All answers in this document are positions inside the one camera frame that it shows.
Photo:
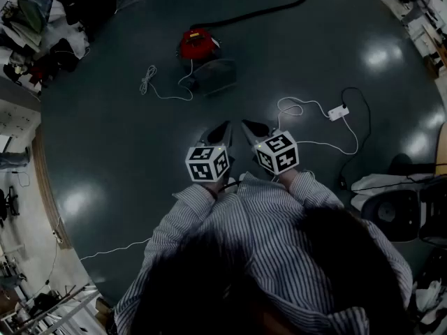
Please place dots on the white cabinet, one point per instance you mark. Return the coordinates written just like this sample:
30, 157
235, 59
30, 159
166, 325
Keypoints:
15, 124

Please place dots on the white power strip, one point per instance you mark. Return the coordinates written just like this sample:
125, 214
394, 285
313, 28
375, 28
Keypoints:
338, 112

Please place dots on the red vacuum cleaner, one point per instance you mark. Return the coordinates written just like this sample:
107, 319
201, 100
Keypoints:
197, 44

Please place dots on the person's left forearm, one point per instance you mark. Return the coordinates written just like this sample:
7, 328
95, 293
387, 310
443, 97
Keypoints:
188, 202

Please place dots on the pile of mixed clothes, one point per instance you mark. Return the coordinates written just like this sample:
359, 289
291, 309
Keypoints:
35, 37

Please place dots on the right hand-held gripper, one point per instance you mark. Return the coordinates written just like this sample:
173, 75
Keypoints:
276, 152

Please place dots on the black chair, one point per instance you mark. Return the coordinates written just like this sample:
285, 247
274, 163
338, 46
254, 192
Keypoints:
391, 211

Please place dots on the black office chair base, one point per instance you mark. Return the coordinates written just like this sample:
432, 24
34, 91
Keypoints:
8, 201

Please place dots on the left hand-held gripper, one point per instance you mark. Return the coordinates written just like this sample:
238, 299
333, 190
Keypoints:
206, 164

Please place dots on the person's striped shirt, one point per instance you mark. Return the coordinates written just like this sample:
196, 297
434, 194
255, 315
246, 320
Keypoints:
265, 243

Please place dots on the person's right forearm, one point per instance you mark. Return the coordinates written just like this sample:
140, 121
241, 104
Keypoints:
309, 188

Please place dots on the white shoe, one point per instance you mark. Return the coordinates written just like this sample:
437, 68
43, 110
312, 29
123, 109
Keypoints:
230, 180
242, 177

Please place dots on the wooden desk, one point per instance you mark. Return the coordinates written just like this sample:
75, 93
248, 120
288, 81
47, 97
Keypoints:
441, 148

